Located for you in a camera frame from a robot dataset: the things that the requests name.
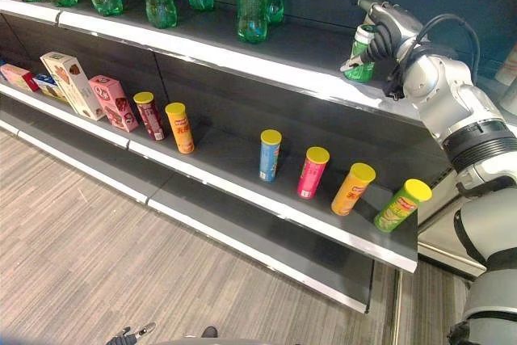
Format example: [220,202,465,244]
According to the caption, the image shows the maroon chip can yellow lid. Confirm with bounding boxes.
[132,91,166,141]

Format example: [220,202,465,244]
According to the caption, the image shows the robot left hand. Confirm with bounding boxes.
[107,322,158,345]

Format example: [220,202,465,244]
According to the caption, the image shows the green bottle with white label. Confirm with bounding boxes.
[339,23,380,83]

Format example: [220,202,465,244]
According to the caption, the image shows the tall cream biscuit box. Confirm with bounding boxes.
[39,51,107,122]

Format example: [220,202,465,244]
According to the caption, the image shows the white goods on neighbouring shelf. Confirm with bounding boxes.
[493,44,517,118]

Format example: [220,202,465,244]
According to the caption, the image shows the grey robot body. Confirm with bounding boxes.
[159,334,231,345]

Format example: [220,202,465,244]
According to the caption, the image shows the small blue snack box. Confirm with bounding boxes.
[32,73,69,104]

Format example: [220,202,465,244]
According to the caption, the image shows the green chip can yellow lid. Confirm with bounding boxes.
[373,178,433,234]

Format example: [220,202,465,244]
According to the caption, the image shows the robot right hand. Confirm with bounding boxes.
[354,0,422,78]

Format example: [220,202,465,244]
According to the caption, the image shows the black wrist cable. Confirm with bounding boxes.
[415,13,481,91]

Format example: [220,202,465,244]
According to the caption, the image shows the pink chip can yellow lid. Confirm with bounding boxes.
[296,145,331,200]

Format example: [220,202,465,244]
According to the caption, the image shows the dark shelf board with snacks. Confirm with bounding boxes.
[0,74,419,275]

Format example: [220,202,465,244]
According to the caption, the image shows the blue chip can yellow lid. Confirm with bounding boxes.
[258,128,283,183]

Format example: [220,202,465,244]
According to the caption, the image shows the flat red snack box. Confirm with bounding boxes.
[0,63,40,93]

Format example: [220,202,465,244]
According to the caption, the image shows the orange chip can yellow lid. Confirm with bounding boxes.
[164,102,195,155]
[330,162,377,217]

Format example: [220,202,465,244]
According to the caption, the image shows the pink snack box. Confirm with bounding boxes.
[88,74,140,133]

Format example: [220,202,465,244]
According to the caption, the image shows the dark shelf board with bottles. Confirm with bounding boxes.
[0,0,429,124]

